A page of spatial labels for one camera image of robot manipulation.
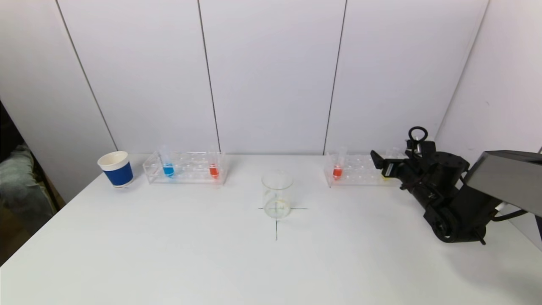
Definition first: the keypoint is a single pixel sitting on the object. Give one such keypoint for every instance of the test tube with blue pigment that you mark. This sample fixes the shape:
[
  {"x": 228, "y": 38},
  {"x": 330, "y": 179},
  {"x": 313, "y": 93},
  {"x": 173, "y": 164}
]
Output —
[{"x": 168, "y": 170}]

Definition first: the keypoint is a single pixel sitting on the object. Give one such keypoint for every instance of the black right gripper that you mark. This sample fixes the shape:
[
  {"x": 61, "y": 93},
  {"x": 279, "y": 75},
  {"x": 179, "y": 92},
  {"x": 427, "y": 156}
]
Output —
[{"x": 388, "y": 168}]

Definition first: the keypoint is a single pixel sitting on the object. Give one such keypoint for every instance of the person in grey clothes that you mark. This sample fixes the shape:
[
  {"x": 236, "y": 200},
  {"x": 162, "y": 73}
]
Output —
[{"x": 17, "y": 182}]

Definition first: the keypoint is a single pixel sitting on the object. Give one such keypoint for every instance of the blue white paper cup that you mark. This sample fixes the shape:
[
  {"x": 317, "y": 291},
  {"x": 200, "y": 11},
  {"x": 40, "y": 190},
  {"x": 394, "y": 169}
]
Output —
[{"x": 120, "y": 174}]

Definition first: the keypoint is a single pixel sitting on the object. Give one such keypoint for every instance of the clear acrylic test tube rack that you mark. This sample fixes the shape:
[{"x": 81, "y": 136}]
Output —
[
  {"x": 190, "y": 173},
  {"x": 360, "y": 173}
]

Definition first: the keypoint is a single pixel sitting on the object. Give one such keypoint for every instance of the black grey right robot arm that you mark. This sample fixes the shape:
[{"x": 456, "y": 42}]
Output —
[{"x": 457, "y": 203}]

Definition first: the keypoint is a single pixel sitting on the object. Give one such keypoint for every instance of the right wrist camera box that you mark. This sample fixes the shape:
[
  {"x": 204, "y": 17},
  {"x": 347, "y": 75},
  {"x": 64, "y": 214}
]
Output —
[{"x": 423, "y": 149}]

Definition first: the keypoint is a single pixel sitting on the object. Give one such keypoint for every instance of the test tube with red pigment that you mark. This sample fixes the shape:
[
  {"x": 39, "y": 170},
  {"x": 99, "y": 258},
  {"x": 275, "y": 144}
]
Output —
[
  {"x": 214, "y": 170},
  {"x": 337, "y": 172}
]

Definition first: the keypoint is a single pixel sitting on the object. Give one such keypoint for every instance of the clear glass beaker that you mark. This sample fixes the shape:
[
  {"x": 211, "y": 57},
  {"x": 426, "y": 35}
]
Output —
[{"x": 277, "y": 199}]

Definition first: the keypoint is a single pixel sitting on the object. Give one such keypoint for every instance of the test tube with yellow pigment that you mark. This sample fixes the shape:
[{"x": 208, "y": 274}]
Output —
[{"x": 396, "y": 153}]

